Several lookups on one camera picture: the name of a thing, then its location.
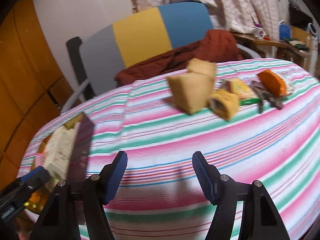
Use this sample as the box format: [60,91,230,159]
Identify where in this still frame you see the colourful snack packet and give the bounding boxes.
[220,77,261,106]

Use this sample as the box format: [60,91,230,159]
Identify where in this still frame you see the white red mug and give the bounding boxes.
[253,27,266,40]

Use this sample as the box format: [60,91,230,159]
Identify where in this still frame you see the yellow sponge block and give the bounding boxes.
[167,58,216,114]

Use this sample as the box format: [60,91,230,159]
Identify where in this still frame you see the beige cardboard box with barcode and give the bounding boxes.
[43,126,77,180]

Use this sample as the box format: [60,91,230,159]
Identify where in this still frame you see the grey yellow blue chair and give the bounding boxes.
[60,2,261,113]

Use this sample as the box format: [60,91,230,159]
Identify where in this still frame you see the dark metal pliers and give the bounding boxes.
[249,81,283,113]

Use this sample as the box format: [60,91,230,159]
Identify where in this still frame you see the yellow rolled cloth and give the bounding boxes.
[208,89,239,121]

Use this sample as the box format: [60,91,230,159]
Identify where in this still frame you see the striped tablecloth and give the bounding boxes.
[17,57,320,240]

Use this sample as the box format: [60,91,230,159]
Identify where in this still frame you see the golden tray box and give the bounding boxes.
[24,112,94,215]

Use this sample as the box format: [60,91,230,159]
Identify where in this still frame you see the dark red jacket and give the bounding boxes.
[114,29,244,86]

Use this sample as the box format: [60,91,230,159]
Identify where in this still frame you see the wooden side desk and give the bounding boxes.
[233,26,318,74]

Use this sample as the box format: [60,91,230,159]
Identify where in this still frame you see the orange pouch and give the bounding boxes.
[257,69,287,98]

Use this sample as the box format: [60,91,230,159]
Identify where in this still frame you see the blue water jug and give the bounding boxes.
[279,20,291,40]

